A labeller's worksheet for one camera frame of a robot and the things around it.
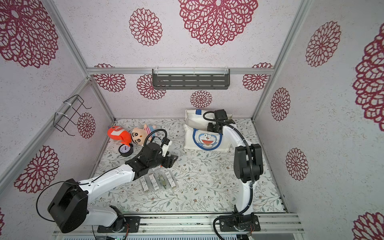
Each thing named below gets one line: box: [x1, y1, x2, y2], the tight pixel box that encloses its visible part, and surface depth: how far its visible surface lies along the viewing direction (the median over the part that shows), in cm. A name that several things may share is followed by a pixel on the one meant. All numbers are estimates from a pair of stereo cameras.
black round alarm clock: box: [118, 143, 134, 157], surface depth 102 cm
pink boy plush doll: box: [131, 123, 157, 147], surface depth 102 cm
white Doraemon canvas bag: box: [183, 109, 233, 152], surface depth 96 cm
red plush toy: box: [107, 126, 132, 147], surface depth 103 cm
